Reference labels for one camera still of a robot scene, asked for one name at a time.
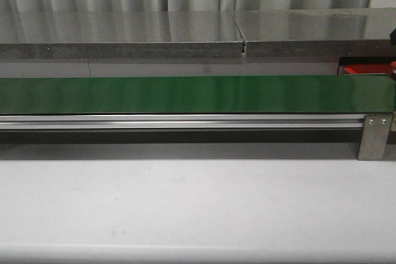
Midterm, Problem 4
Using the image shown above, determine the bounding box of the red mushroom push button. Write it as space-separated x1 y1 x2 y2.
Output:
391 61 396 80

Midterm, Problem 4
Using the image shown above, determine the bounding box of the green conveyor belt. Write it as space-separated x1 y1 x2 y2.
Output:
1 75 395 115

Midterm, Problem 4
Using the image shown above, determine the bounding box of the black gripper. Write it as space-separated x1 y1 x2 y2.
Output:
390 28 396 45

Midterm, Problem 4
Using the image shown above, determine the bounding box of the grey stone counter slab left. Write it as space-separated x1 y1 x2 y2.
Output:
1 11 244 60

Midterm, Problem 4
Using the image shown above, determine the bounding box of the grey stone counter slab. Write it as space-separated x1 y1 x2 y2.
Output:
235 8 395 58
1 11 244 60

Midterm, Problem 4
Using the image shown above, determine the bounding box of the red plastic tray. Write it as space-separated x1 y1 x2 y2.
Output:
343 64 394 76

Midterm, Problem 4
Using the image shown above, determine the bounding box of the grey stone counter slab right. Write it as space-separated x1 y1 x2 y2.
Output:
235 8 395 58

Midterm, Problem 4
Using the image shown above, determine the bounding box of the aluminium conveyor side rail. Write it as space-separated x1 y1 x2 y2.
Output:
1 114 365 130

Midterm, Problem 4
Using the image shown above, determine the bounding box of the steel conveyor support bracket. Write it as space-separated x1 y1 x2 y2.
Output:
358 114 393 161

